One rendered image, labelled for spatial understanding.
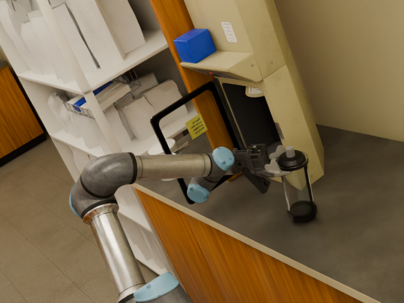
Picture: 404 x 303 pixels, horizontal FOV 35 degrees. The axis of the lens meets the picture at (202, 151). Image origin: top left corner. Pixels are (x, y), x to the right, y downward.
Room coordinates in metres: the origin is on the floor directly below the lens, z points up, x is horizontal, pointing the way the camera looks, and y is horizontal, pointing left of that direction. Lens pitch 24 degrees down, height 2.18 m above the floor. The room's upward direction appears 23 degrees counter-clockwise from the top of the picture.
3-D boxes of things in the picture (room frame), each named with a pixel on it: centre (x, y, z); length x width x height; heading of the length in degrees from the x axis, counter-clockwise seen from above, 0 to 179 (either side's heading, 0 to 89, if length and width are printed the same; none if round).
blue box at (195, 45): (2.26, -0.13, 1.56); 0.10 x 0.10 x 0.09; 25
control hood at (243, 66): (2.16, -0.17, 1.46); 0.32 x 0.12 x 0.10; 25
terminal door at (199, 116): (2.26, -0.01, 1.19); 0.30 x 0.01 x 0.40; 115
